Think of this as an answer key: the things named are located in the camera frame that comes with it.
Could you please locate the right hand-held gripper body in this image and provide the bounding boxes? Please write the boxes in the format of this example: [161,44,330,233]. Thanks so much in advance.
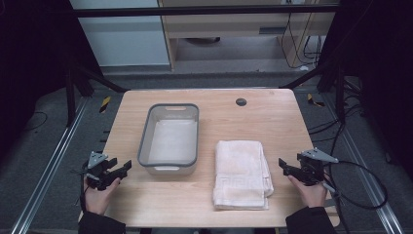
[296,147,339,187]

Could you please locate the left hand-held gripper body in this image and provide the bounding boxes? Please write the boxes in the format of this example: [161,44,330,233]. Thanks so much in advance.
[81,150,121,191]

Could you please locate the white towel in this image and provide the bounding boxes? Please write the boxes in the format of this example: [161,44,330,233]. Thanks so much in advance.
[212,139,275,211]

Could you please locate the grey plastic basin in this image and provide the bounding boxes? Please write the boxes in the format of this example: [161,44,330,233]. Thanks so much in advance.
[136,102,200,176]

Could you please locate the person's left hand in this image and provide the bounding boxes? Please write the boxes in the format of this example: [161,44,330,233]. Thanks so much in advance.
[83,176,121,216]

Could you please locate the person's right hand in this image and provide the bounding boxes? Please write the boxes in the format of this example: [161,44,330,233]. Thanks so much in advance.
[286,174,332,209]

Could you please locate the yellow black striped tape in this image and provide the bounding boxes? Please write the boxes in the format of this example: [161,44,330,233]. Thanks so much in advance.
[307,93,326,108]
[98,96,112,114]

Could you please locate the black metal stand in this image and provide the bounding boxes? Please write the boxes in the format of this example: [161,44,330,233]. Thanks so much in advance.
[64,59,131,128]
[280,59,364,124]

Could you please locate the white cabinet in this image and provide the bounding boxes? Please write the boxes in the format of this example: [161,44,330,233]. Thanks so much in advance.
[68,0,172,68]

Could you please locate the wooden shelf unit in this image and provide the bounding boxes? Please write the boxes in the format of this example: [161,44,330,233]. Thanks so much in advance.
[158,0,340,71]

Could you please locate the black horizontal bar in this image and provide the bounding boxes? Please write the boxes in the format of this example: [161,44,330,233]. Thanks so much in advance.
[71,4,340,19]

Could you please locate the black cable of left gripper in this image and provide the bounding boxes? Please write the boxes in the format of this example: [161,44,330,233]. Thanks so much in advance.
[70,161,92,214]

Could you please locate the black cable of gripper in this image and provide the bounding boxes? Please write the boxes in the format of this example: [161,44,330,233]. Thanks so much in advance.
[322,159,390,234]
[70,161,92,214]

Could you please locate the black cables on floor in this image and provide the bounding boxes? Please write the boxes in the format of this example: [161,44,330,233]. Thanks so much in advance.
[306,76,369,157]

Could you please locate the aluminium rail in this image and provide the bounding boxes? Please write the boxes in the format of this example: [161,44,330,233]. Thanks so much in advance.
[319,92,405,234]
[10,97,91,234]

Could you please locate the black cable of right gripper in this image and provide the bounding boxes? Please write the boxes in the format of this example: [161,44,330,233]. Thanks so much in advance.
[322,159,390,234]

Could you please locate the black cable on floor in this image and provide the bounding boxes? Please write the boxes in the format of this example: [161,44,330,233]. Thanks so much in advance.
[22,111,49,133]

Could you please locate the hanging black cables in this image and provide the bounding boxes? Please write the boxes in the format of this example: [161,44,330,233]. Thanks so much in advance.
[281,0,324,70]

